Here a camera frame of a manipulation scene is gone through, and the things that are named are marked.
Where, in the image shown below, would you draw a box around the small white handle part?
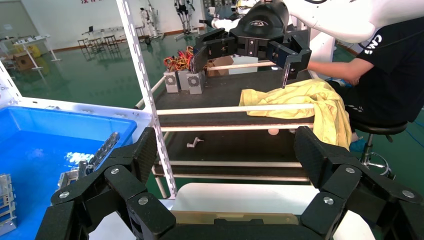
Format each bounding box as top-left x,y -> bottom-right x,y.
186,136 -> 205,149

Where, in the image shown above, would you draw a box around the blue shoe cover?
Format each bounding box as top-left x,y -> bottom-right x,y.
348,138 -> 367,154

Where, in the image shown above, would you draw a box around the white box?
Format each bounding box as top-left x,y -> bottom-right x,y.
231,55 -> 259,75

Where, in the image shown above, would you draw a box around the small cardboard box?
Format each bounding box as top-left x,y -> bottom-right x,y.
205,55 -> 235,78

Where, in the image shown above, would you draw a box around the bare person forearm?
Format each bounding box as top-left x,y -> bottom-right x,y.
306,57 -> 375,86

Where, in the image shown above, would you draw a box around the white metal shelving rack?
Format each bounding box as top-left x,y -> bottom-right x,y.
0,0 -> 178,200

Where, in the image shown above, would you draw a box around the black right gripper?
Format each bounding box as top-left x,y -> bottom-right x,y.
191,0 -> 313,89

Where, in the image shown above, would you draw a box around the brown wooden stool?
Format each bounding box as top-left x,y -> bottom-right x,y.
90,37 -> 104,53
77,38 -> 91,53
103,34 -> 120,52

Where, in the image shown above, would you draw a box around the person in black shirt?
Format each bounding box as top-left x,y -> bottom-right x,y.
306,16 -> 424,154

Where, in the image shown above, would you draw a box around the white humanoid robot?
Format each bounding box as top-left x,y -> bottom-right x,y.
139,0 -> 161,40

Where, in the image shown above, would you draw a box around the brown cardboard box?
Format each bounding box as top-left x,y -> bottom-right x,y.
13,51 -> 37,72

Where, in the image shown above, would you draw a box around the blue plastic bin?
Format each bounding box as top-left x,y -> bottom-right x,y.
0,105 -> 138,240

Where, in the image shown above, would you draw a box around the long white table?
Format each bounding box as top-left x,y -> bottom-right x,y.
81,24 -> 147,46

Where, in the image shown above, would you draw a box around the dark slotted metal bracket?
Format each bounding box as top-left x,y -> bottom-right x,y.
86,131 -> 121,171

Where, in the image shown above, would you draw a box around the colourful wire bundle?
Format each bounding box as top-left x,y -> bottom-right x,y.
163,45 -> 196,72

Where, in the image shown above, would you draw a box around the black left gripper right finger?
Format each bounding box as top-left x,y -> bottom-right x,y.
294,125 -> 424,240

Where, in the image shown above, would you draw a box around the yellow cloth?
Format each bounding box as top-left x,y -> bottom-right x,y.
239,78 -> 353,151

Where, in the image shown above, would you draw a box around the white side table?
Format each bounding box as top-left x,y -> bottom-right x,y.
0,34 -> 62,71

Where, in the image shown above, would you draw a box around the grey power supply boxes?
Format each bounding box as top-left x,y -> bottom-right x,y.
186,70 -> 206,96

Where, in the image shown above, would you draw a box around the dark humanoid robot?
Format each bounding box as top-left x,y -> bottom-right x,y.
173,0 -> 197,36

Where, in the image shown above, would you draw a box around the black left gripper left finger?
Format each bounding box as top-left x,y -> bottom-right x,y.
34,127 -> 176,240

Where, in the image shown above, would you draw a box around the black round stool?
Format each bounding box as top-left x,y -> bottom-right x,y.
349,119 -> 409,180

